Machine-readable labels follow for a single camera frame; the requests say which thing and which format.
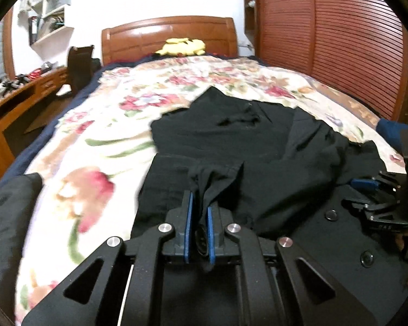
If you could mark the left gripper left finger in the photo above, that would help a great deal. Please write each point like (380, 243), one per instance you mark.
(177, 248)

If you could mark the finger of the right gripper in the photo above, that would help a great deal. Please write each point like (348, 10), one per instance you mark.
(364, 184)

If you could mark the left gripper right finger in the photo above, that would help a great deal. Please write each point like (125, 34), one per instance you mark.
(221, 228)

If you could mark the black coat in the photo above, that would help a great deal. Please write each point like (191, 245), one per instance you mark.
(280, 171)

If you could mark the navy blue garment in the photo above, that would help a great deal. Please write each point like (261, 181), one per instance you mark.
(391, 132)

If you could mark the floral bed blanket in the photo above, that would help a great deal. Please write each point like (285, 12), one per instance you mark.
(96, 161)

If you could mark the red louvered wardrobe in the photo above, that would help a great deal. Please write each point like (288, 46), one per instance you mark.
(357, 46)

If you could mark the folded black garment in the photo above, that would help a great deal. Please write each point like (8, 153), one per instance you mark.
(17, 200)

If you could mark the yellow plush toy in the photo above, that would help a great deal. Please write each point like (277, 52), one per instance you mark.
(182, 47)

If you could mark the wooden desk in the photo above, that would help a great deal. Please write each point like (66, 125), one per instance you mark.
(17, 106)

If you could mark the wooden headboard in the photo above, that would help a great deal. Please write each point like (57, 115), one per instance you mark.
(132, 41)

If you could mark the dark wooden chair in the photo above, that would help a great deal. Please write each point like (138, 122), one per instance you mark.
(81, 67)

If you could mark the white wall shelf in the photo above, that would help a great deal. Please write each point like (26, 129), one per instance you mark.
(46, 20)

